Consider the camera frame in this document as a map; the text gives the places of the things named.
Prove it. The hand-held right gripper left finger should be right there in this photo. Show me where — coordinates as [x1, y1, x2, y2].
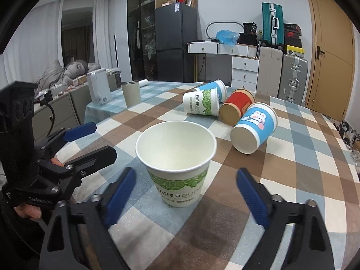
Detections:
[38, 166, 138, 270]

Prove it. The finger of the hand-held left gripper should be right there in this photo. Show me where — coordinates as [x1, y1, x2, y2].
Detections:
[35, 122, 98, 161]
[38, 145, 117, 201]

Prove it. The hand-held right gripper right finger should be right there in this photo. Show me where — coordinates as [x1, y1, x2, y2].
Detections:
[236, 168, 336, 270]

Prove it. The white green paper cup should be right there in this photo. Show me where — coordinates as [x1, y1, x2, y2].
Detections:
[182, 88, 219, 117]
[135, 121, 217, 208]

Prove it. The blue cartoon paper cup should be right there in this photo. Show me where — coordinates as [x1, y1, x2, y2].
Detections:
[231, 102, 278, 155]

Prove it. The red paper cup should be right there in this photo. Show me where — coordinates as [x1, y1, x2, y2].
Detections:
[219, 88, 256, 126]

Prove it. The plain blue paper cup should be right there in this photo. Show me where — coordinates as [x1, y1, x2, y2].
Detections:
[194, 79, 228, 103]

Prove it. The person's left hand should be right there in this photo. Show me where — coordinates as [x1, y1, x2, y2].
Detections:
[13, 203, 43, 222]

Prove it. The beige sofa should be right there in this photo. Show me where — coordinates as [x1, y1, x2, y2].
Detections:
[32, 73, 122, 142]

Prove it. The white countertop appliance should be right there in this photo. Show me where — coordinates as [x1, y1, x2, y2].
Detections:
[87, 69, 111, 106]

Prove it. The checked tablecloth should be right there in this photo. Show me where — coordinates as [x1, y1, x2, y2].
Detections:
[84, 80, 354, 270]

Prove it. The grey duvet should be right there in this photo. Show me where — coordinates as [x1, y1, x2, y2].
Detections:
[36, 59, 102, 91]

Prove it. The beige tumbler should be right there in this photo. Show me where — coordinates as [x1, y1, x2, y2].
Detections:
[121, 81, 140, 108]

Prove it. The white curtain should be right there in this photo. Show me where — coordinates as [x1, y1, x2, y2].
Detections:
[92, 0, 116, 70]

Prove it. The patterned cloth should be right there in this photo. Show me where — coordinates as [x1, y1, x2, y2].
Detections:
[333, 120, 360, 150]

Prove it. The dark glass wardrobe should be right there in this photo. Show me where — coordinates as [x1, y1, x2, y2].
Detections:
[126, 0, 157, 82]

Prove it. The silver suitcase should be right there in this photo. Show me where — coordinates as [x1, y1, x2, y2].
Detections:
[278, 53, 309, 105]

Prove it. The white suitcase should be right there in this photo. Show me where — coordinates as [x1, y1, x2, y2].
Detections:
[256, 46, 283, 98]

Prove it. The black refrigerator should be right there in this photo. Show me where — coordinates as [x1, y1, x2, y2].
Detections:
[154, 2, 198, 83]

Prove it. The white drawer desk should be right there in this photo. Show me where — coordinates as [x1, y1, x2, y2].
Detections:
[187, 42, 259, 92]

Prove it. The black yellow shoe box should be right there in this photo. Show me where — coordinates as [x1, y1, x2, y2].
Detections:
[283, 44, 305, 56]

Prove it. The black bag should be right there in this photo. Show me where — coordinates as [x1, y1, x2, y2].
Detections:
[239, 22, 258, 46]

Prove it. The blue plastic bag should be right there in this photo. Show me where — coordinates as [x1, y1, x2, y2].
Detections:
[216, 29, 239, 47]

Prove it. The black arched tube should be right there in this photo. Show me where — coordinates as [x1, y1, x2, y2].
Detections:
[206, 21, 244, 39]

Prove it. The black red shoe box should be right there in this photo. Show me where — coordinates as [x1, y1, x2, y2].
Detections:
[283, 23, 302, 46]

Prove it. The wooden door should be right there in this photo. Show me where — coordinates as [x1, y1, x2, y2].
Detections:
[305, 0, 356, 122]

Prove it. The teal suitcase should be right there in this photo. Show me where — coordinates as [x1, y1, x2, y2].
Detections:
[261, 2, 283, 48]

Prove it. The black cable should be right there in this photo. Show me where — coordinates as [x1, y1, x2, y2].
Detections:
[33, 98, 56, 139]

